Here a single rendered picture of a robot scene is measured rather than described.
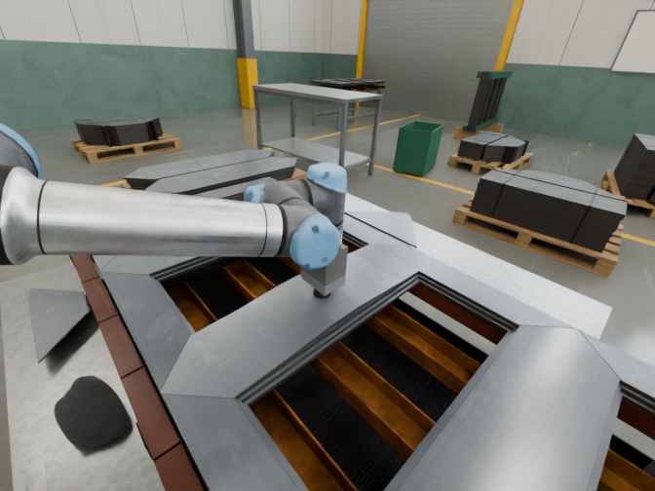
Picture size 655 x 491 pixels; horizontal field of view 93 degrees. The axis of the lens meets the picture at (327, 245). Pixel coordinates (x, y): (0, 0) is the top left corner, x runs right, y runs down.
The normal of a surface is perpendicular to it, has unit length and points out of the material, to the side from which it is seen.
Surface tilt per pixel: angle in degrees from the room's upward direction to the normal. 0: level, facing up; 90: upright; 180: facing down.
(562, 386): 0
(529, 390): 0
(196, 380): 0
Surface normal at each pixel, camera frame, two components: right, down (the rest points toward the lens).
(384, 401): 0.04, -0.85
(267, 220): 0.51, -0.27
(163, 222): 0.52, 0.04
